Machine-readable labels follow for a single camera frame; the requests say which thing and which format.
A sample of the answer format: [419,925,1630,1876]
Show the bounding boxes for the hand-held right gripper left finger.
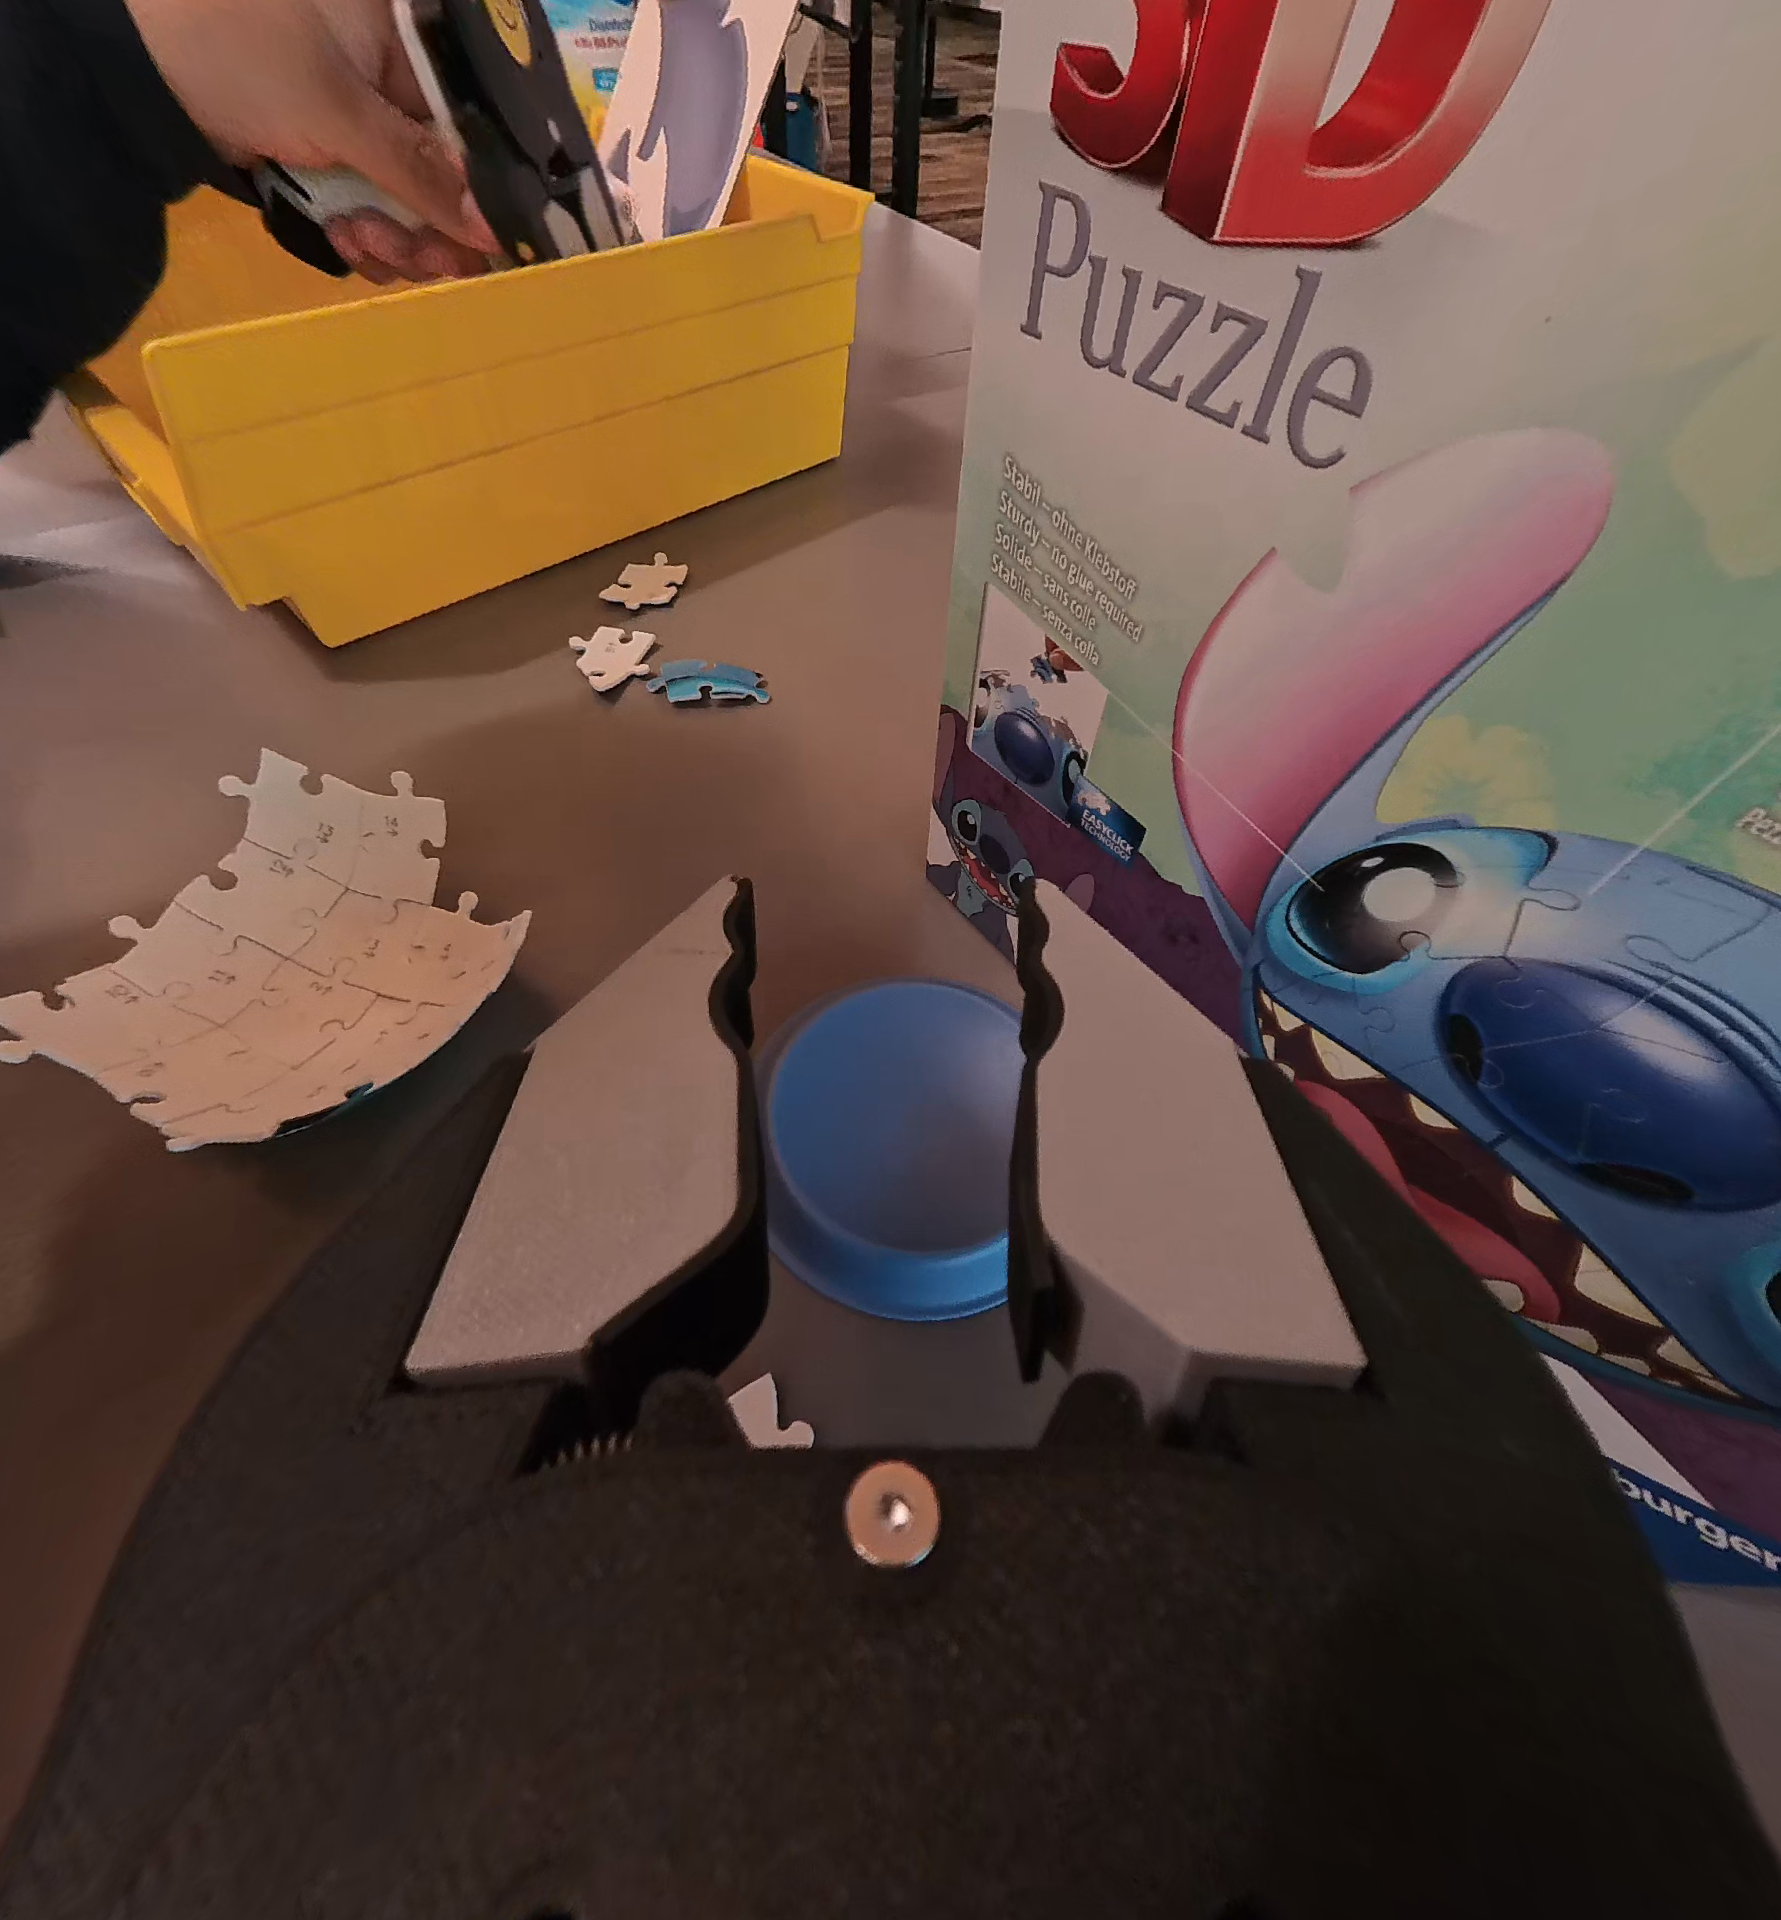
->
[404,880,769,1385]

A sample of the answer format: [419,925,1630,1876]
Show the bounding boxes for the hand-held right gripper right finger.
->
[1008,880,1375,1415]

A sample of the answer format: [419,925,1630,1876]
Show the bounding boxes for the joined white puzzle pieces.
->
[728,1372,818,1453]

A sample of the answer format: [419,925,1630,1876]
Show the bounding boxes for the yellow plastic bin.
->
[61,149,874,651]

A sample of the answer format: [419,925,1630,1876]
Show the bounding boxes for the assembled curved puzzle section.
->
[0,747,536,1155]

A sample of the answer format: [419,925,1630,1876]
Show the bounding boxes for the person's left forearm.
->
[0,0,238,481]

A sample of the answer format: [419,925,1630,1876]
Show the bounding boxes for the blue round ball stand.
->
[762,982,1031,1320]

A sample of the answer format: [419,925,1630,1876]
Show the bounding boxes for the blue printed puzzle piece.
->
[645,656,777,709]

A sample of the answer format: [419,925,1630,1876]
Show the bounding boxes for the cartoon printed puzzle box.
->
[924,0,1781,1591]

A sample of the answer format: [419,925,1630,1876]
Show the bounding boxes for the person's left hand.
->
[131,0,510,287]

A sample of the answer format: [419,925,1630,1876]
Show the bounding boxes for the disinfectant wipes canister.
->
[546,0,640,106]

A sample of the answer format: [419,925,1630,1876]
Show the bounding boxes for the white paper sheet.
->
[598,0,804,242]

